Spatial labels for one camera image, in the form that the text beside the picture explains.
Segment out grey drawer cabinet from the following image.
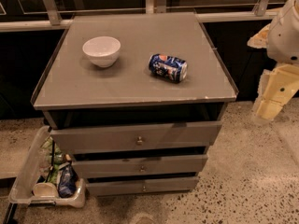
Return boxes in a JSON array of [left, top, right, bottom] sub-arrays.
[[32, 13, 237, 185]]

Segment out clear plastic bin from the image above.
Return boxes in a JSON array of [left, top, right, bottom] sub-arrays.
[[8, 126, 85, 208]]

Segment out metal railing frame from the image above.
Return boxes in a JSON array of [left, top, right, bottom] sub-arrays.
[[0, 0, 287, 32]]

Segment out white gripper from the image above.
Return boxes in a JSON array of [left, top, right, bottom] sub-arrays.
[[247, 0, 299, 122]]

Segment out grey top drawer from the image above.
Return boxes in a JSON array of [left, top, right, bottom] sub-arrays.
[[50, 121, 221, 154]]

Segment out grey bottom drawer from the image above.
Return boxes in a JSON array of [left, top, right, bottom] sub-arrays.
[[86, 176, 199, 196]]

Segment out green snack packets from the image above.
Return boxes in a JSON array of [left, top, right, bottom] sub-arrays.
[[37, 136, 64, 185]]

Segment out grey middle drawer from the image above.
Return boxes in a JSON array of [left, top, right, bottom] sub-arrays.
[[73, 155, 207, 178]]

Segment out grey drawer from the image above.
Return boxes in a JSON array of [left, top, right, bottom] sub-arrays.
[[73, 155, 207, 178], [86, 176, 199, 196], [50, 121, 221, 154]]

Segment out blue snack bag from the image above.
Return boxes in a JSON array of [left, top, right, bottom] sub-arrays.
[[58, 162, 78, 198]]

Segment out blue soda can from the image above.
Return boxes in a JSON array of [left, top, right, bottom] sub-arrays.
[[149, 54, 188, 83]]

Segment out white ceramic bowl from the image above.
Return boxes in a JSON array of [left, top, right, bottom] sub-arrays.
[[82, 36, 121, 68]]

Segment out white cup in bin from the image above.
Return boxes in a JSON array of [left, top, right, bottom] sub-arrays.
[[33, 183, 59, 198]]

